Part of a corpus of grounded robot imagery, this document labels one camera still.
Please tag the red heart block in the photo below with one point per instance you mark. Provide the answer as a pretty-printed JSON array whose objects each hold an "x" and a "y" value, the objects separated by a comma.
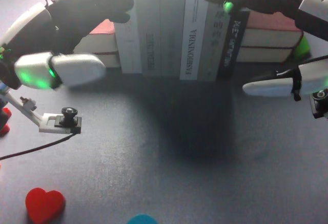
[{"x": 43, "y": 203}]

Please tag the blue round block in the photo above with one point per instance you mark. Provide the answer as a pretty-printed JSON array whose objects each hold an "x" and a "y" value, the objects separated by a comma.
[{"x": 141, "y": 220}]

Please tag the black spine book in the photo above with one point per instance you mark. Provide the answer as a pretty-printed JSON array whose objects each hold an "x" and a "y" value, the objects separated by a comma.
[{"x": 232, "y": 55}]

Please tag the plain white book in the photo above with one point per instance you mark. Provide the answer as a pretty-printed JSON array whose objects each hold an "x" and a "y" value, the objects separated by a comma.
[{"x": 171, "y": 29}]

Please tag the red toy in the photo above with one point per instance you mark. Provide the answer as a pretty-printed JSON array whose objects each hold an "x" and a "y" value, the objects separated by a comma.
[{"x": 4, "y": 121}]

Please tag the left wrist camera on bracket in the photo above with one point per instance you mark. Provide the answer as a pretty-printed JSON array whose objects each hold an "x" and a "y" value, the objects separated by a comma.
[{"x": 51, "y": 124}]

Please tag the grey table cloth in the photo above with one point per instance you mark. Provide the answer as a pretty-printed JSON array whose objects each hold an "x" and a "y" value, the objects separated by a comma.
[{"x": 153, "y": 157}]

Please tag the white book with faint title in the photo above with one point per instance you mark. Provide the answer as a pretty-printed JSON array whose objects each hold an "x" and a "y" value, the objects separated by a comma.
[{"x": 128, "y": 49}]

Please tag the green toy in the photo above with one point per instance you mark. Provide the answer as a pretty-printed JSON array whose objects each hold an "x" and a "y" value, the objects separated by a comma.
[{"x": 302, "y": 48}]

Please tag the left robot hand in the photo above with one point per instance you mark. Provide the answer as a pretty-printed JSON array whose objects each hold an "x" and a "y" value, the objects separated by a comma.
[{"x": 77, "y": 16}]

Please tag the light grey Chinese-title book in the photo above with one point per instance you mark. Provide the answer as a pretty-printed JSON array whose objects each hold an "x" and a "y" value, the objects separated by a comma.
[{"x": 212, "y": 55}]

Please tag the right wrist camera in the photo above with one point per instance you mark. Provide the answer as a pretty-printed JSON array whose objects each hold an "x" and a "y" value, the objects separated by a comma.
[{"x": 319, "y": 103}]

